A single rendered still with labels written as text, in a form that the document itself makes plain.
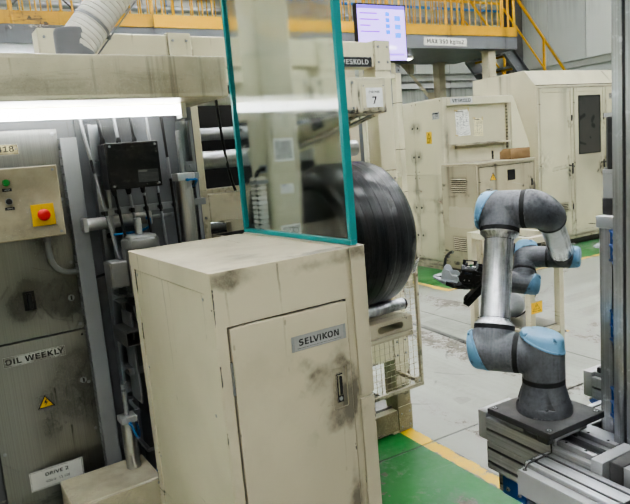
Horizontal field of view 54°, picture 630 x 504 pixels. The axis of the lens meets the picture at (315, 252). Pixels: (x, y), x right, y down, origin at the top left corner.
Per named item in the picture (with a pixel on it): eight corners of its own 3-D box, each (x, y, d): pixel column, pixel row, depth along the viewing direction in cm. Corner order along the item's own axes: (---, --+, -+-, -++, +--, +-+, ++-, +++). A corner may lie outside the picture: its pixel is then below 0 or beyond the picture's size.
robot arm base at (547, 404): (585, 410, 172) (584, 376, 170) (548, 425, 164) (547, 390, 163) (541, 394, 185) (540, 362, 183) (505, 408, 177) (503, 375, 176)
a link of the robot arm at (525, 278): (539, 276, 218) (537, 299, 216) (507, 272, 221) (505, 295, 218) (542, 268, 211) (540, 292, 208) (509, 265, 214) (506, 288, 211)
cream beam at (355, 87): (264, 117, 229) (260, 77, 227) (234, 123, 250) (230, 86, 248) (388, 112, 262) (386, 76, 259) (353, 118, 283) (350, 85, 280)
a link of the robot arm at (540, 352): (563, 386, 165) (562, 337, 163) (511, 381, 171) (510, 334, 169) (569, 371, 175) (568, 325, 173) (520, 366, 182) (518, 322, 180)
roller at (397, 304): (324, 316, 217) (327, 329, 217) (331, 316, 213) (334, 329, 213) (399, 297, 236) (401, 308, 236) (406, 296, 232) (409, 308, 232)
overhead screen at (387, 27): (359, 62, 592) (354, 2, 583) (356, 62, 596) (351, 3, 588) (408, 61, 621) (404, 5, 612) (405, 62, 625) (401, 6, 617)
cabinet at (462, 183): (482, 280, 659) (477, 163, 640) (445, 273, 710) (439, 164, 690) (540, 266, 703) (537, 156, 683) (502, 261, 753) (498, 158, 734)
